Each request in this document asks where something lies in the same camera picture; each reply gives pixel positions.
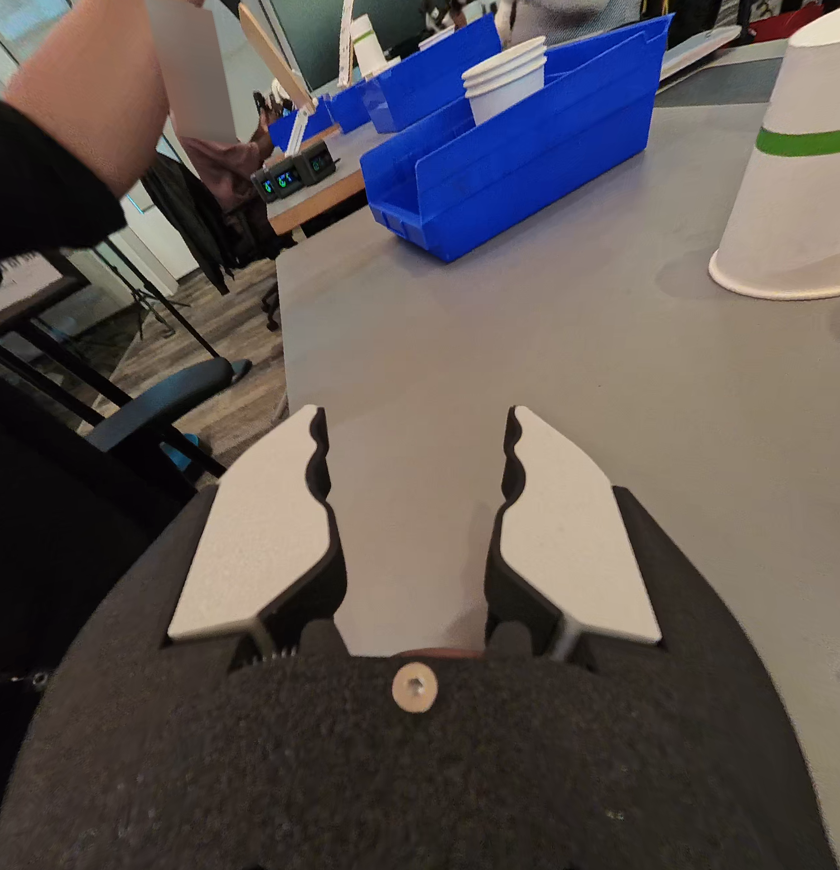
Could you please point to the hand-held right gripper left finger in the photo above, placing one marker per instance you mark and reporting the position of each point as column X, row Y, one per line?
column 257, row 544

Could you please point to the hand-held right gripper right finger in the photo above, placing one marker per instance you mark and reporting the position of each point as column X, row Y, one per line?
column 576, row 544

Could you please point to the blue plastic bin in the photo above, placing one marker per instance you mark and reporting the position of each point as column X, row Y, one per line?
column 433, row 75
column 529, row 156
column 297, row 129
column 349, row 105

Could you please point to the green banded white paper cup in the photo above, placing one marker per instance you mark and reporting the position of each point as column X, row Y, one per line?
column 794, row 217

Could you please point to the nested stack of paper cups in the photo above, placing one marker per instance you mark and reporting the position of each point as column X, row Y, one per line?
column 505, row 81

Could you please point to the person's left forearm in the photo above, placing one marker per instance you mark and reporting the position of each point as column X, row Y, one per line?
column 87, row 88

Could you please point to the black office chair armrest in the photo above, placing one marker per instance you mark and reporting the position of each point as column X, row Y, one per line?
column 162, row 401

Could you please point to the black floor stand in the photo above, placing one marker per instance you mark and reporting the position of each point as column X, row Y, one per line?
column 162, row 306

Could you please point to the black hanging jacket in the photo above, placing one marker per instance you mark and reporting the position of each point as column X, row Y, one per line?
column 189, row 217

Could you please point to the framed tag sign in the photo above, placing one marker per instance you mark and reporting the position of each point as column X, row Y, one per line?
column 26, row 285

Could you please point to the black box green display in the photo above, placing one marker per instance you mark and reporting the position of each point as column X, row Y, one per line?
column 318, row 163
column 289, row 180
column 265, row 185

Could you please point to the black and wood easel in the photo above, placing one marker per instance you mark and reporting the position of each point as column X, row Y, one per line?
column 277, row 61

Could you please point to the silver closed laptop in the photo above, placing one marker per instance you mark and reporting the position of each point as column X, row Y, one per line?
column 698, row 51

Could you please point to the white upright card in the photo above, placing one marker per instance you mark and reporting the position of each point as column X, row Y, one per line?
column 345, row 41

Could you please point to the red bag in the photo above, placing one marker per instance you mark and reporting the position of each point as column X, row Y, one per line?
column 787, row 20

